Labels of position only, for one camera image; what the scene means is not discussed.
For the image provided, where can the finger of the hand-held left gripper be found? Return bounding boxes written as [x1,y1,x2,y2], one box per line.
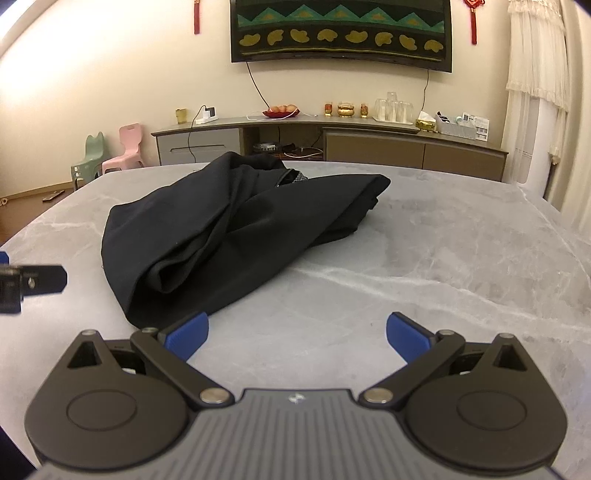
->
[0,264,68,316]

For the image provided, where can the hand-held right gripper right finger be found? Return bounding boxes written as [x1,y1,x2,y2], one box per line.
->
[358,311,529,409]

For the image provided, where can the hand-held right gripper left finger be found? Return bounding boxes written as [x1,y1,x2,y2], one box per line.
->
[67,311,234,409]

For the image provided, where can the black pants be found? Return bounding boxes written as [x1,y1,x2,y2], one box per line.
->
[100,151,392,329]

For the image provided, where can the green plastic chair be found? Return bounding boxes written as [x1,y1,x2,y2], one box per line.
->
[70,131,106,191]

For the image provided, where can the pink plastic chair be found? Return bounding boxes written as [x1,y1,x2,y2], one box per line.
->
[102,123,147,175]

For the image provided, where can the grey television cabinet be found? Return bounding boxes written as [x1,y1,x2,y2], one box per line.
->
[151,114,509,183]

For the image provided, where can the grey storage box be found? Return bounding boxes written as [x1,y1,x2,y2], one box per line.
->
[434,111,477,139]

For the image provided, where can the white printed card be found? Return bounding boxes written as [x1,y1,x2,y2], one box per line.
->
[462,112,490,141]

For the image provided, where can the group of clear glasses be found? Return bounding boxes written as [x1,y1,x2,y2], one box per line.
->
[372,91,415,124]

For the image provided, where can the red fruit plate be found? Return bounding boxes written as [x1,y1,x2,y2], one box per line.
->
[262,104,302,119]

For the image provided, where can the white lace curtain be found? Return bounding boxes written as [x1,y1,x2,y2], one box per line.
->
[501,0,591,227]

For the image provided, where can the black charger cable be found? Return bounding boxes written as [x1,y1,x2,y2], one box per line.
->
[187,105,206,163]

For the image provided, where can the wall television with patterned cover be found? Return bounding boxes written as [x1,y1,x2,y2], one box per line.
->
[229,0,453,73]

